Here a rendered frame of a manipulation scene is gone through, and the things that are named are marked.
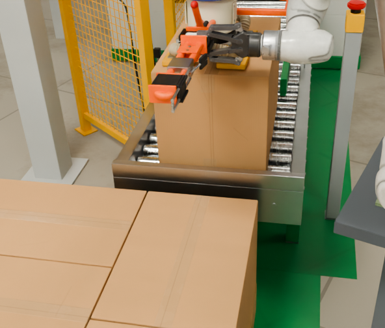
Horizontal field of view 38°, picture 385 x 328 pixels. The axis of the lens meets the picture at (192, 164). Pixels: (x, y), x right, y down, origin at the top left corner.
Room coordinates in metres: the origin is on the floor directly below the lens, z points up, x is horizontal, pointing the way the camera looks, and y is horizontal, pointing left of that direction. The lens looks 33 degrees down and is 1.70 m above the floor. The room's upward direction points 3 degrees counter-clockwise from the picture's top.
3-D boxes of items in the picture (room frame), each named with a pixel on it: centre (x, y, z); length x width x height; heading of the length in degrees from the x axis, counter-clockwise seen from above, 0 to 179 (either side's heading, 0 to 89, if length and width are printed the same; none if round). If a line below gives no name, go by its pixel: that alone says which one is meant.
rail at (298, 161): (2.72, -0.63, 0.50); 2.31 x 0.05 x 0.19; 167
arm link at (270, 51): (1.60, -0.26, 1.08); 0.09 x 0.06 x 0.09; 167
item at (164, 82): (1.33, 0.06, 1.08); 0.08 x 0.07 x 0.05; 166
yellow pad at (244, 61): (1.89, -0.19, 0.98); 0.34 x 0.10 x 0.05; 166
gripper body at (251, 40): (1.62, -0.19, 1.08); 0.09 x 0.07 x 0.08; 77
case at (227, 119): (1.99, -0.14, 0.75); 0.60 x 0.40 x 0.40; 167
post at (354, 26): (2.10, -0.66, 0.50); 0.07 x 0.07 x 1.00; 77
